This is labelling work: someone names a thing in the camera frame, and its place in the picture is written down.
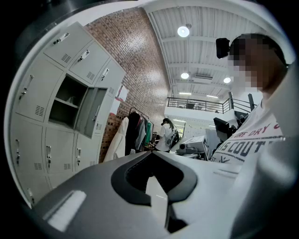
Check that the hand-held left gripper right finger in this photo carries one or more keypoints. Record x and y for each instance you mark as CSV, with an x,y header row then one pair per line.
x,y
205,186

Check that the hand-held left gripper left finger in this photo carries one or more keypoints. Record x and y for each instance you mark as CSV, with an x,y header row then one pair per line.
x,y
93,198

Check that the grey metal locker door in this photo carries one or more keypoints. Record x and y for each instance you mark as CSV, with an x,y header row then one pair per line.
x,y
93,109

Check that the grey metal locker cabinet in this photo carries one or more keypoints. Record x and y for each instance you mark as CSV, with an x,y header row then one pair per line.
x,y
30,130

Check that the grey projector-like device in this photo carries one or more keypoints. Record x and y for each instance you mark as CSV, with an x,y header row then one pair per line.
x,y
191,144

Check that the black monitor equipment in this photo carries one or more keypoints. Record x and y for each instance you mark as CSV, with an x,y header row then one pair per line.
x,y
223,127

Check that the person's white printed shirt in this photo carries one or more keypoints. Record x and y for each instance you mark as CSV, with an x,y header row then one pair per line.
x,y
252,144

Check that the cream long hanging garment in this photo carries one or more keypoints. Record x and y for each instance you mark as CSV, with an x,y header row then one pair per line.
x,y
118,140

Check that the black hanging garment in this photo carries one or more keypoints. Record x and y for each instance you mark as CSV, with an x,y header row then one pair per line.
x,y
132,133

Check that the grey hanging garment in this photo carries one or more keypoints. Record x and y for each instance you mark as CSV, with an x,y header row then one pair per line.
x,y
140,135

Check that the green hanging garment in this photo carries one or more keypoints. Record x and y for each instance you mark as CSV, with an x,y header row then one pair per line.
x,y
148,130

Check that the black balcony railing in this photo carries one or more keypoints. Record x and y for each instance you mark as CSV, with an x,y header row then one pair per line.
x,y
198,102

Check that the long ceiling light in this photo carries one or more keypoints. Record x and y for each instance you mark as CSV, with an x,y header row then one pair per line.
x,y
185,93
212,96

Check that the black stair railing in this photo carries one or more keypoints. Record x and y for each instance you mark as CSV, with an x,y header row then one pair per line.
x,y
243,103

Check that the black clothes rack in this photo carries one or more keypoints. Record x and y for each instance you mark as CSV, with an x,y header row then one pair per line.
x,y
134,108

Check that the round ceiling light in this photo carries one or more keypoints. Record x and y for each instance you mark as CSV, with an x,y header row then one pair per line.
x,y
184,75
227,80
183,31

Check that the ceiling air conditioner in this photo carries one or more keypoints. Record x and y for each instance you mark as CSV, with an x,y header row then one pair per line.
x,y
203,77

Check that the person's head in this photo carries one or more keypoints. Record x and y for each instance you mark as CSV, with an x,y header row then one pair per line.
x,y
259,65

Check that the white wall poster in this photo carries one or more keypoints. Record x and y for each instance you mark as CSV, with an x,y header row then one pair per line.
x,y
122,93

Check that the black head-mounted camera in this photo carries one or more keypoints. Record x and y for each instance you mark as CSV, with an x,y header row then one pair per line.
x,y
222,47

